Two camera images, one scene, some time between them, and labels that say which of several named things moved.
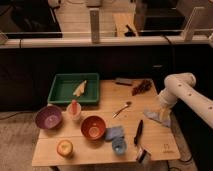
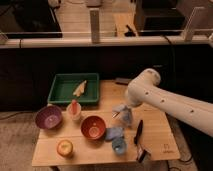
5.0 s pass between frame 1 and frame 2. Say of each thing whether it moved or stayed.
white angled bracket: stayed
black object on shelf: stayed
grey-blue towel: moved
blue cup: stayed
